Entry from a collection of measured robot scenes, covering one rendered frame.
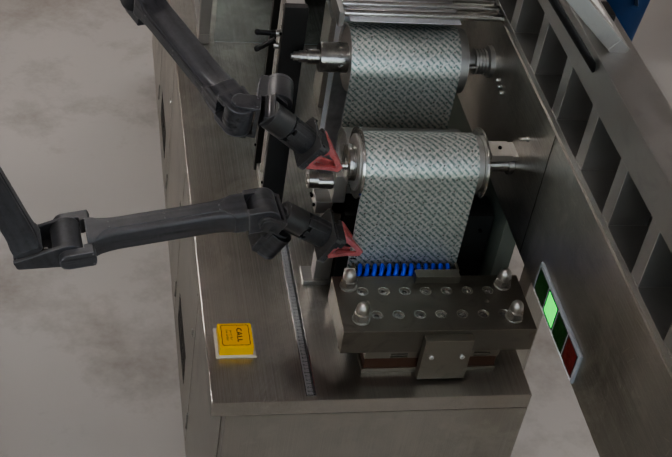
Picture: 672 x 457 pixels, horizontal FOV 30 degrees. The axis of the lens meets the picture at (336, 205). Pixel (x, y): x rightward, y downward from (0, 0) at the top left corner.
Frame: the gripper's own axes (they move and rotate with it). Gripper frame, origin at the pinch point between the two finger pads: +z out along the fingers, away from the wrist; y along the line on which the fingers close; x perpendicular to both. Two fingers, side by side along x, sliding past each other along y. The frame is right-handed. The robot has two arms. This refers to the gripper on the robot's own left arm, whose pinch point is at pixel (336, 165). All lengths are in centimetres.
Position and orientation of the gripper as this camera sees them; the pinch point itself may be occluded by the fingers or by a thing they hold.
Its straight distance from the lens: 249.1
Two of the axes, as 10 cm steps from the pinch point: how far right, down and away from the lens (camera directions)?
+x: 7.3, -5.9, -3.4
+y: 1.7, 6.4, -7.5
